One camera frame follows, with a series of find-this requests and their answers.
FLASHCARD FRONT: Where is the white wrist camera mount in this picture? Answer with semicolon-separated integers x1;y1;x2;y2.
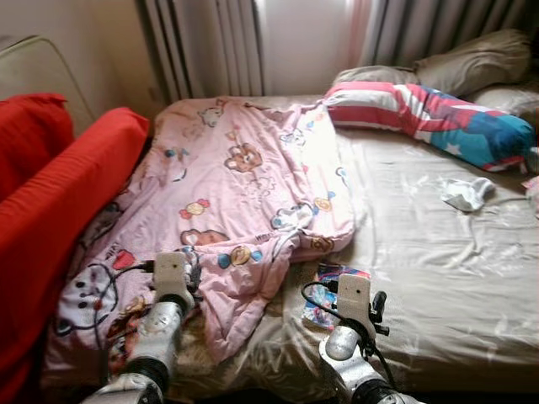
335;274;374;338
153;251;193;308

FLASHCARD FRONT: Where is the beige floral bed sheet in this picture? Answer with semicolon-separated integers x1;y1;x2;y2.
160;93;539;401

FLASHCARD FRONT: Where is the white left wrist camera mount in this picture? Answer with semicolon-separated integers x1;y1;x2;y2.
153;251;193;308

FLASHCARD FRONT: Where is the red white blue bolster pillow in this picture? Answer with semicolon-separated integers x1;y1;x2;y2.
324;80;537;173

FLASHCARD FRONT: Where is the colourful picture book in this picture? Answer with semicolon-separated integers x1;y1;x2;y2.
302;263;371;331

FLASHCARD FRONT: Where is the pink cartoon print quilt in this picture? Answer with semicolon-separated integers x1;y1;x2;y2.
42;97;356;380

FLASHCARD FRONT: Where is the white crumpled sock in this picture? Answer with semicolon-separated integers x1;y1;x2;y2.
440;177;498;213

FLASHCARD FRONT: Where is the beige upright mattress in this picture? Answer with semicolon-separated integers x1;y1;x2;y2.
0;35;95;136

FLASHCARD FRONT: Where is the red fabric cushion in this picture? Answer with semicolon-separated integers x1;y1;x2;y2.
0;107;151;401
0;93;75;203

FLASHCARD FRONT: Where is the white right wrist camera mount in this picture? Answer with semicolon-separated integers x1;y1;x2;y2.
335;274;374;338

